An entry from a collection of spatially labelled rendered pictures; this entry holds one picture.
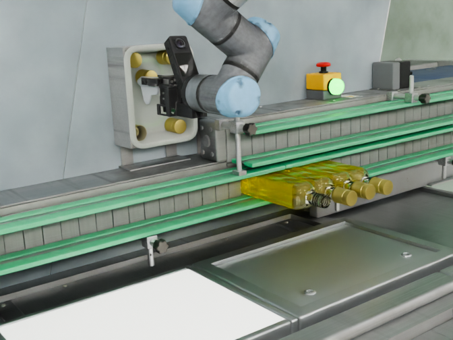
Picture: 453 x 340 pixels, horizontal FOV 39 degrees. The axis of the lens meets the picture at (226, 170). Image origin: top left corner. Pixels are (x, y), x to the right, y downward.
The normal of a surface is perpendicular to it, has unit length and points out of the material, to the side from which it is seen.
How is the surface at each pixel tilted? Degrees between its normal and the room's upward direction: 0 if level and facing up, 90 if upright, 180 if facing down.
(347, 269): 90
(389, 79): 90
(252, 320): 90
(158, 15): 0
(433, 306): 90
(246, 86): 0
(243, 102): 0
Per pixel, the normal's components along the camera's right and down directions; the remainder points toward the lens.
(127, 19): 0.59, 0.16
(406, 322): -0.05, -0.97
